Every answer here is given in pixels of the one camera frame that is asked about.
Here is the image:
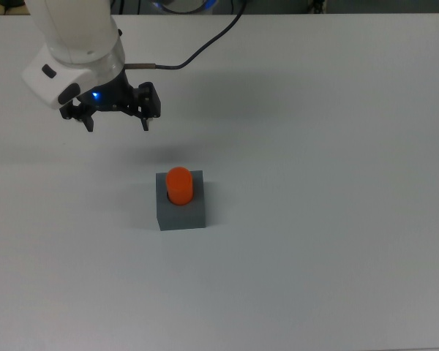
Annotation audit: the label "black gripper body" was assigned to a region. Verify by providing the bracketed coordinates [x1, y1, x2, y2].
[75, 68, 140, 112]

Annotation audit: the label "orange cylinder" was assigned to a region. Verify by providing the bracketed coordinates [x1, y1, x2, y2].
[165, 166, 195, 207]

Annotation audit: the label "grey block with hole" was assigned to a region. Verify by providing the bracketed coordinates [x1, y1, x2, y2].
[155, 169, 209, 233]

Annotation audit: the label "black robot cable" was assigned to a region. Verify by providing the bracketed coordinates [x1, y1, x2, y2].
[123, 0, 249, 72]

